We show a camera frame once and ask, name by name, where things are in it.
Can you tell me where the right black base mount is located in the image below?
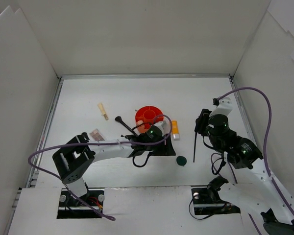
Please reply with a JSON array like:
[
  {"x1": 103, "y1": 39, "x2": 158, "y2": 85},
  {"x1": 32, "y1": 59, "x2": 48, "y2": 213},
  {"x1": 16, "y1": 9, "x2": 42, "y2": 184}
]
[{"x1": 188, "y1": 176, "x2": 241, "y2": 221}]

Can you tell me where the orange round organizer container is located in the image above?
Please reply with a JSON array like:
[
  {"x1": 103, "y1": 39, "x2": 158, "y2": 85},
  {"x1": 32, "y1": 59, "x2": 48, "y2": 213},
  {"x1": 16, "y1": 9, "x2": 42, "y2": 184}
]
[{"x1": 135, "y1": 106, "x2": 164, "y2": 134}]

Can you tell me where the brown eyeshadow palette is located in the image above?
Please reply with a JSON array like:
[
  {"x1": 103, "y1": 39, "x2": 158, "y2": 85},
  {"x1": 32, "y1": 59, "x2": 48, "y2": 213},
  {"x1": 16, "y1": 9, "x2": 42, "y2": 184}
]
[{"x1": 89, "y1": 129, "x2": 105, "y2": 141}]

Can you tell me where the orange sunscreen tube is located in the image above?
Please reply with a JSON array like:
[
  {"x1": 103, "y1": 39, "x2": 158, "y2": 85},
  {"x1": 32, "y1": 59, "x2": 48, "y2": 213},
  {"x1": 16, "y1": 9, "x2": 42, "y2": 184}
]
[{"x1": 171, "y1": 120, "x2": 180, "y2": 141}]

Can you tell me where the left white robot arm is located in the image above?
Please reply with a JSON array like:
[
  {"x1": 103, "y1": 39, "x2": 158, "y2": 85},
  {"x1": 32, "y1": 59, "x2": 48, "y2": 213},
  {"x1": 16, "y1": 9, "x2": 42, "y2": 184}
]
[{"x1": 52, "y1": 124, "x2": 176, "y2": 206}]

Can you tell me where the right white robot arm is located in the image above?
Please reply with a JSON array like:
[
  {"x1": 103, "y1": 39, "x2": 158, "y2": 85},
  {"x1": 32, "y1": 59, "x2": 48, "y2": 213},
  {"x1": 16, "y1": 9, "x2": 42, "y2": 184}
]
[{"x1": 195, "y1": 109, "x2": 294, "y2": 235}]

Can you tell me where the dark green round compact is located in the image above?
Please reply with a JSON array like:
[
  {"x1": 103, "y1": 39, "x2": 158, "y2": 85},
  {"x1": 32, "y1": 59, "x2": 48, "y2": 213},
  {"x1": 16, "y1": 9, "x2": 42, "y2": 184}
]
[{"x1": 176, "y1": 156, "x2": 187, "y2": 166}]

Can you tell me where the beige concealer tube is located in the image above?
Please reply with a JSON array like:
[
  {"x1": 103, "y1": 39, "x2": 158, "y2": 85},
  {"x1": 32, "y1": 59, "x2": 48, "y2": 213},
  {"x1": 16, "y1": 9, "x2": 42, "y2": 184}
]
[{"x1": 98, "y1": 102, "x2": 109, "y2": 120}]

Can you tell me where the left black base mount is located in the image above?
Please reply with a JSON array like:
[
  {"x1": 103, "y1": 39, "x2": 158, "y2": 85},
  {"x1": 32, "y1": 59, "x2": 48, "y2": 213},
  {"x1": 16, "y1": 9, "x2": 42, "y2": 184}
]
[{"x1": 57, "y1": 188, "x2": 104, "y2": 219}]

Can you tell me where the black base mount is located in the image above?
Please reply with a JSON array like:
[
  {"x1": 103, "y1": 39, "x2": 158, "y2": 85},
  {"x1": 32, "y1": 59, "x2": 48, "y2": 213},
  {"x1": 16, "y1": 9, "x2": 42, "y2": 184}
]
[
  {"x1": 57, "y1": 188, "x2": 104, "y2": 219},
  {"x1": 188, "y1": 176, "x2": 241, "y2": 221}
]

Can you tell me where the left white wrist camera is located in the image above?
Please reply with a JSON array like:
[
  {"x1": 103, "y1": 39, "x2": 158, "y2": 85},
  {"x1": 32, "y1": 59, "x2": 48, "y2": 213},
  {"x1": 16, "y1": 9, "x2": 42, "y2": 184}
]
[{"x1": 159, "y1": 120, "x2": 171, "y2": 135}]

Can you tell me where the large black makeup brush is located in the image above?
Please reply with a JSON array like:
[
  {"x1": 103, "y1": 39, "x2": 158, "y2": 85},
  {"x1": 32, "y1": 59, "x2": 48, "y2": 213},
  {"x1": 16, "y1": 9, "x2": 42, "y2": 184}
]
[{"x1": 115, "y1": 116, "x2": 138, "y2": 137}]

